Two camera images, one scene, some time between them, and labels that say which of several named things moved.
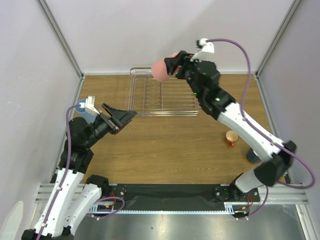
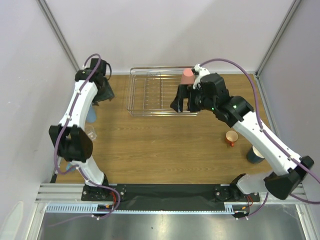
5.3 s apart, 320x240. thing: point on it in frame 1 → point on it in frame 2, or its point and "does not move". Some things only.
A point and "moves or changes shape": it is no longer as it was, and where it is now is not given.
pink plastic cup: [159, 69] moves or changes shape
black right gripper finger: [188, 57] → [196, 99]
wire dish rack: [147, 97] does not move
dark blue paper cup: [252, 156] does not move
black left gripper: [119, 118] → [107, 94]
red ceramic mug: [231, 136] does not move
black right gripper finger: [172, 63] → [182, 93]
